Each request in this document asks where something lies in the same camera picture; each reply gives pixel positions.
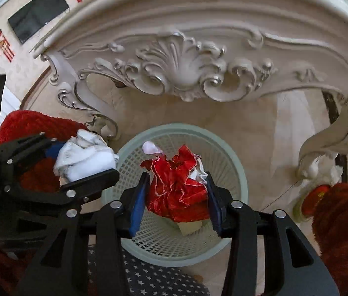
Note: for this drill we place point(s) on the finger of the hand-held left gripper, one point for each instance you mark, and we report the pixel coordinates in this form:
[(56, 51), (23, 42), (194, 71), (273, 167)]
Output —
[(93, 180), (29, 145)]

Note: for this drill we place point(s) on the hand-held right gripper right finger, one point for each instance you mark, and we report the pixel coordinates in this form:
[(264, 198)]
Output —
[(214, 203)]

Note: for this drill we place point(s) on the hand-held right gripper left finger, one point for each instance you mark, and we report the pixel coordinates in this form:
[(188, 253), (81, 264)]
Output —
[(138, 203)]

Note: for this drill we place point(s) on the white tissue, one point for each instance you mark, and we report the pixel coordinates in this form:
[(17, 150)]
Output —
[(84, 154)]

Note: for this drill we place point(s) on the red wrapper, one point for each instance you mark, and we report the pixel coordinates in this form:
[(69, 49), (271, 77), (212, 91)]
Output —
[(174, 188)]

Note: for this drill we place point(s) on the pale green mesh waste basket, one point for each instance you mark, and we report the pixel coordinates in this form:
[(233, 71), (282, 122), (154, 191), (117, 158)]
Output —
[(223, 160)]

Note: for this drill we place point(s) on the person's left leg red fleece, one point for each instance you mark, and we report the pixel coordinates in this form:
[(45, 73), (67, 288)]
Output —
[(32, 123)]

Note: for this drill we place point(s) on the person's leg red fleece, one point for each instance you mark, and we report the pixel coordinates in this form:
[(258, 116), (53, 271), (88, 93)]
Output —
[(346, 222), (32, 123)]

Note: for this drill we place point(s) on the beige paper scrap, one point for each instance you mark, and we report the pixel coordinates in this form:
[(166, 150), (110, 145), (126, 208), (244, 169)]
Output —
[(189, 226)]

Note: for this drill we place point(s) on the small white paper scrap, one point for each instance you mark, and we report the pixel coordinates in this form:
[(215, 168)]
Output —
[(152, 148)]

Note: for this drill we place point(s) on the dark star-print cloth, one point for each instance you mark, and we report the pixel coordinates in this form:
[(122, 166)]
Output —
[(149, 277)]

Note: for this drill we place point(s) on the red and white plush slipper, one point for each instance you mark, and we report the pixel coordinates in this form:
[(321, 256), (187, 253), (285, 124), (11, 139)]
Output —
[(312, 200)]

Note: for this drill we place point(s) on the person's right leg red fleece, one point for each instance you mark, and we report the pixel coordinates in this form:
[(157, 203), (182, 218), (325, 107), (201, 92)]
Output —
[(346, 222)]

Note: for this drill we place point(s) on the ornate carved white table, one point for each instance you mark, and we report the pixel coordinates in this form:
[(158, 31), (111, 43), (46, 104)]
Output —
[(192, 21)]

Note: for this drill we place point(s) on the black wall television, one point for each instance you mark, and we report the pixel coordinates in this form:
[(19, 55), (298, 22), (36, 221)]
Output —
[(38, 14)]

